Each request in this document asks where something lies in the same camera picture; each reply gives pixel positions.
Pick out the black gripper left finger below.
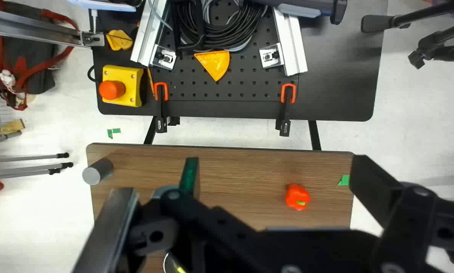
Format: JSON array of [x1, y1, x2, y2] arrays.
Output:
[[159, 190, 285, 273]]

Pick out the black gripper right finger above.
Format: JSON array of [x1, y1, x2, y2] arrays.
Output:
[[349, 155, 454, 273]]

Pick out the orange pepper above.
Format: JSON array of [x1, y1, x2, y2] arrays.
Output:
[[283, 183, 311, 211]]

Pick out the green tape marker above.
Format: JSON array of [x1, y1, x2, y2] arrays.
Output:
[[336, 174, 350, 186]]

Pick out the wooden table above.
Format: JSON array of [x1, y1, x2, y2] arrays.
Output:
[[84, 142, 356, 273]]

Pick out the grey cylinder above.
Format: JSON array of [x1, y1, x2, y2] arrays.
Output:
[[81, 158, 113, 186]]

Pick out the black perforated board table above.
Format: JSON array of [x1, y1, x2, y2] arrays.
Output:
[[97, 0, 387, 121]]

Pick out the orange black clamp left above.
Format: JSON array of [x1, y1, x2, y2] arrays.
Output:
[[153, 82, 169, 133]]

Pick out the orange black clamp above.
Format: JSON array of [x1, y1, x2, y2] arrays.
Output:
[[274, 83, 297, 136], [153, 82, 169, 133]]

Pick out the orange black clamp right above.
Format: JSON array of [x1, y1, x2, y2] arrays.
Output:
[[274, 83, 297, 136]]

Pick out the orange triangular wedge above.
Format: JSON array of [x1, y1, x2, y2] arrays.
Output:
[[194, 50, 230, 82]]

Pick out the yellow emergency stop button box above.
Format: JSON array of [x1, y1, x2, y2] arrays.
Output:
[[98, 65, 142, 108]]

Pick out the black tripod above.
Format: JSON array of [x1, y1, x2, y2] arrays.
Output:
[[359, 0, 454, 71]]

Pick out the aluminium rail left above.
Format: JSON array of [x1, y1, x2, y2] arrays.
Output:
[[130, 0, 175, 70]]

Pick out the aluminium rail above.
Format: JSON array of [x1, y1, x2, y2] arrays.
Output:
[[257, 9, 308, 76], [130, 0, 175, 70]]

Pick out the aluminium rail right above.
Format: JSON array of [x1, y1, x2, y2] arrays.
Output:
[[257, 9, 308, 76]]

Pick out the black coiled cables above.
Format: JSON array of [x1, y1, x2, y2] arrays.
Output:
[[169, 0, 268, 51]]

